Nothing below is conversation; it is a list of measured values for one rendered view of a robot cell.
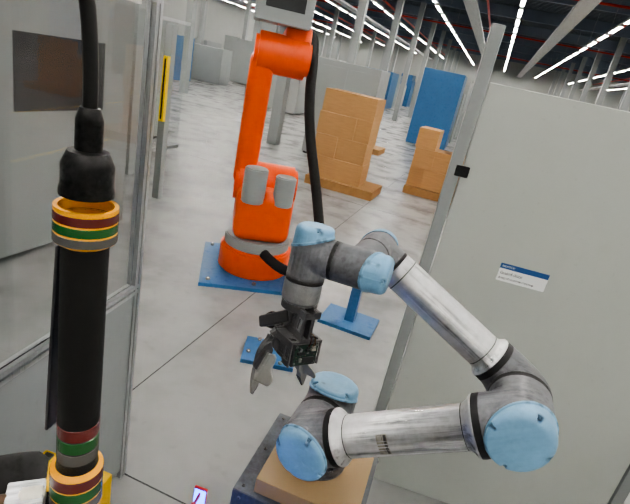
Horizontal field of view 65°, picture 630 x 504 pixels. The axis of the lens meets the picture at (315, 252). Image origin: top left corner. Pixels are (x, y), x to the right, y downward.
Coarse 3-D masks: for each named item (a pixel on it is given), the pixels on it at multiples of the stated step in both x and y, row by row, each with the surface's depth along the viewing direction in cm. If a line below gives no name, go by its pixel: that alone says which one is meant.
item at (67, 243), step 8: (56, 240) 34; (64, 240) 33; (72, 240) 33; (104, 240) 34; (112, 240) 35; (72, 248) 34; (80, 248) 34; (88, 248) 34; (96, 248) 34; (104, 248) 35
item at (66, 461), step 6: (96, 450) 42; (60, 456) 41; (66, 456) 41; (78, 456) 41; (84, 456) 41; (90, 456) 42; (60, 462) 41; (66, 462) 41; (72, 462) 41; (78, 462) 41; (84, 462) 42
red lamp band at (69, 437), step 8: (56, 424) 41; (96, 424) 41; (56, 432) 41; (64, 432) 40; (72, 432) 40; (80, 432) 40; (88, 432) 41; (96, 432) 42; (64, 440) 40; (72, 440) 40; (80, 440) 40
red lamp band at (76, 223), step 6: (102, 210) 37; (54, 216) 33; (60, 216) 33; (114, 216) 35; (60, 222) 33; (66, 222) 33; (72, 222) 33; (78, 222) 33; (84, 222) 33; (90, 222) 33; (96, 222) 33; (102, 222) 34; (108, 222) 34; (114, 222) 35; (84, 228) 33; (90, 228) 33; (96, 228) 34
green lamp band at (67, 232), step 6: (96, 210) 37; (54, 222) 34; (54, 228) 34; (60, 228) 33; (66, 228) 33; (114, 228) 35; (60, 234) 33; (66, 234) 33; (72, 234) 33; (78, 234) 33; (84, 234) 33; (90, 234) 34; (96, 234) 34; (102, 234) 34; (108, 234) 34; (114, 234) 35
